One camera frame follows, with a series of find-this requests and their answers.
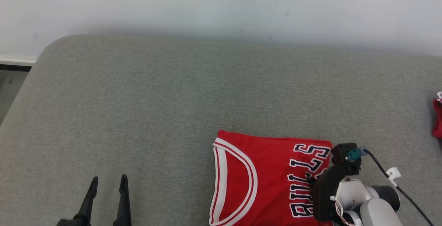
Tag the red Bulls jersey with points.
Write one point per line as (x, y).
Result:
(269, 184)

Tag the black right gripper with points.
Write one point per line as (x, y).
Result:
(324, 198)

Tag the red shorts with white panel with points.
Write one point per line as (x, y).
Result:
(438, 119)

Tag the white wall baseboard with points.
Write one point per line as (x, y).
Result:
(15, 62)

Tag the grey fabric sofa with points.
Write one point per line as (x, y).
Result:
(138, 115)

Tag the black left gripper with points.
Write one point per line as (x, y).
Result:
(74, 222)

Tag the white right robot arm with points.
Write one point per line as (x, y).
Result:
(380, 208)

